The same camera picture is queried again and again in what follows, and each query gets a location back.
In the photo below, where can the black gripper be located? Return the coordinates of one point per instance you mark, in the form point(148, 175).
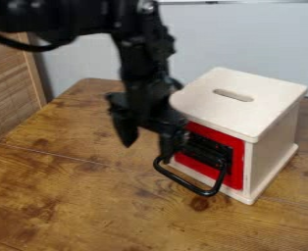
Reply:
point(141, 107)

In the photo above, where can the red drawer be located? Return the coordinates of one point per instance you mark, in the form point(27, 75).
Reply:
point(208, 150)

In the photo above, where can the black metal drawer handle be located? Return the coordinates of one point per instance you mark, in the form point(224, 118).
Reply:
point(214, 183)

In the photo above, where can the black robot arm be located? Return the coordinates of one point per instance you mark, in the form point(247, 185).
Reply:
point(41, 25)

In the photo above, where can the light wooden box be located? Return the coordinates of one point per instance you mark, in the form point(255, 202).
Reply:
point(244, 112)

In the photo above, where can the wooden slatted panel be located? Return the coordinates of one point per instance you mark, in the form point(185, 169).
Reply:
point(21, 94)

